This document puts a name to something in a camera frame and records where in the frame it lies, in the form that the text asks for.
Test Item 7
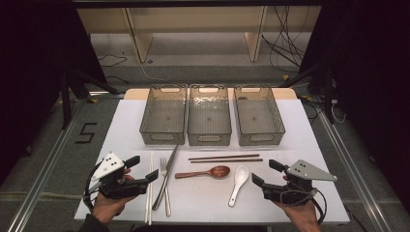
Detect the person's right hand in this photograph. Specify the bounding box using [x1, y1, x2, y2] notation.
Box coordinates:
[273, 201, 322, 232]

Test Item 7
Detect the black floor cable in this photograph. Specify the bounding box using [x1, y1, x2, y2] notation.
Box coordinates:
[97, 52, 129, 69]

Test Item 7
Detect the brown wooden chopstick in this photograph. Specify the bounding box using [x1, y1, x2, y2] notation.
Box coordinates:
[190, 157, 264, 164]
[188, 153, 261, 161]

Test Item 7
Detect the smoky clear plastic bin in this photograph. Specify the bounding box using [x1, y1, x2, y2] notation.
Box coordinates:
[233, 84, 286, 147]
[187, 83, 233, 147]
[138, 83, 189, 146]

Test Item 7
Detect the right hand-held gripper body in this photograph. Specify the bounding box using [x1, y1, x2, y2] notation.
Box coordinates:
[262, 159, 338, 206]

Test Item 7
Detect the white ceramic spoon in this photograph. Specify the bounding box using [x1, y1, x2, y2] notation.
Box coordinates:
[227, 165, 250, 208]

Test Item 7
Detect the thin white cable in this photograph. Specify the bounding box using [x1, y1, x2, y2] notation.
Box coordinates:
[330, 99, 348, 126]

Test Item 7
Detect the brown wooden spoon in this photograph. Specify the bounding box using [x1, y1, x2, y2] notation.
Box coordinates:
[174, 165, 231, 180]

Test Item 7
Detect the dark curtain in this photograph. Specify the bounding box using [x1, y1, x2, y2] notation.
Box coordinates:
[299, 0, 410, 207]
[0, 0, 108, 187]

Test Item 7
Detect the steel table knife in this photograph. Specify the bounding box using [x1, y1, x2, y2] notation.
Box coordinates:
[152, 144, 180, 212]

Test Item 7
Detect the aluminium floor rail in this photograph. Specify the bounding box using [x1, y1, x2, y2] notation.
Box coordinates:
[316, 105, 394, 232]
[5, 99, 90, 232]

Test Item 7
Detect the light wooden desk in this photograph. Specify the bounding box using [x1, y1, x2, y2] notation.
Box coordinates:
[76, 6, 323, 64]

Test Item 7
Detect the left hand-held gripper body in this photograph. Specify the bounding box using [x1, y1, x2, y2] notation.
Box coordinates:
[91, 151, 151, 200]

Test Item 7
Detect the steel fork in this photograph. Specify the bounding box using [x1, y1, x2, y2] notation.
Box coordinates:
[160, 157, 172, 218]

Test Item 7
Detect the bundle of black cables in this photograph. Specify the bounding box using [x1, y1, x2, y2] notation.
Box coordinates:
[260, 6, 311, 73]

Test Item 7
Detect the right hand-held gripper black cable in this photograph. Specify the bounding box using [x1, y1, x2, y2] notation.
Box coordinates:
[278, 188, 329, 226]

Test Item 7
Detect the person's left hand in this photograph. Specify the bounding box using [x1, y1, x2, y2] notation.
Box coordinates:
[91, 192, 136, 225]

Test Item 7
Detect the hand-held gripper black cable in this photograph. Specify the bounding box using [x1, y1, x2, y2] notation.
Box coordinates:
[82, 160, 104, 212]
[278, 188, 329, 226]

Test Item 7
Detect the black metal stand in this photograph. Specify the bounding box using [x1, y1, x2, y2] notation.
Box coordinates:
[58, 68, 121, 131]
[279, 60, 337, 126]

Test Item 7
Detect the left hand-held gripper black cable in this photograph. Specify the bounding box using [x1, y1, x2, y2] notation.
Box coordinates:
[82, 160, 104, 212]

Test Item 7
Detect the white floor cable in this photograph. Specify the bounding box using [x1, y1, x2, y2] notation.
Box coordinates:
[121, 50, 169, 83]

